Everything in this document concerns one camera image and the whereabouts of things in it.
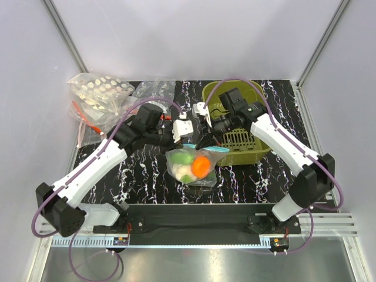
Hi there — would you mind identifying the green vegetable toy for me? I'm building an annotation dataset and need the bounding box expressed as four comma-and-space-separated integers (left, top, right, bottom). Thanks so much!
170, 151, 194, 165

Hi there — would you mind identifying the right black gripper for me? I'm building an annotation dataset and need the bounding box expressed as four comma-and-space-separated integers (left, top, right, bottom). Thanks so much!
196, 112, 236, 149

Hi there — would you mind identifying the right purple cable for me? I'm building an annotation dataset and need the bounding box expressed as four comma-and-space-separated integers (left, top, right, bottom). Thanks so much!
202, 77, 344, 255

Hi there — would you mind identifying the clear blue-zipper bag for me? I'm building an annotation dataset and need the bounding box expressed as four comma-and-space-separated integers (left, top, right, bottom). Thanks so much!
165, 144, 230, 187

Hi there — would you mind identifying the purple cable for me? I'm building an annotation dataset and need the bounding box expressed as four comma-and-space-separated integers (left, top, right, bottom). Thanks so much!
31, 97, 189, 282
202, 77, 344, 255

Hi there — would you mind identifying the black marble pattern mat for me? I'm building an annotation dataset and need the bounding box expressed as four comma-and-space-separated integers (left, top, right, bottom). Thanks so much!
82, 80, 310, 204

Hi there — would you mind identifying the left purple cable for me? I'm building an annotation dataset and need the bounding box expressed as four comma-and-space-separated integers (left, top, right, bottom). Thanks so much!
31, 97, 189, 282

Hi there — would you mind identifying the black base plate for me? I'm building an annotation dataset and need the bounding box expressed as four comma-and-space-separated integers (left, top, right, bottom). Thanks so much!
92, 204, 303, 246

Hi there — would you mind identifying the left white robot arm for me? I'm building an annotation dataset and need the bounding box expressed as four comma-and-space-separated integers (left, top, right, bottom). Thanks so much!
32, 116, 192, 237

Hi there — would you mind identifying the olive green plastic bin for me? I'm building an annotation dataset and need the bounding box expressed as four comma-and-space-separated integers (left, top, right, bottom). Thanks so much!
202, 80, 270, 167

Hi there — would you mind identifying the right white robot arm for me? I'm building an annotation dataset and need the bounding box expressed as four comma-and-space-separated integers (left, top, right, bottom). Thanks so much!
192, 102, 338, 233

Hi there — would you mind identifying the clear orange-zipper bag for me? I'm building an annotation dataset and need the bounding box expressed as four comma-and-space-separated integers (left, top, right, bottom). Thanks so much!
132, 80, 176, 101

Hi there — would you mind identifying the orange carrot toy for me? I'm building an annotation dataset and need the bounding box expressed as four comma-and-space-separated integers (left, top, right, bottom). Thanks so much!
191, 156, 212, 178

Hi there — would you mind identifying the bag of white discs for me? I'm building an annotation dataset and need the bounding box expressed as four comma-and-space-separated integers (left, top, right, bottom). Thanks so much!
68, 73, 135, 113

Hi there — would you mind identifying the clear red-zipper bag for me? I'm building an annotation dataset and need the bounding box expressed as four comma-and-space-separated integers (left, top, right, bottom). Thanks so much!
70, 99, 126, 148

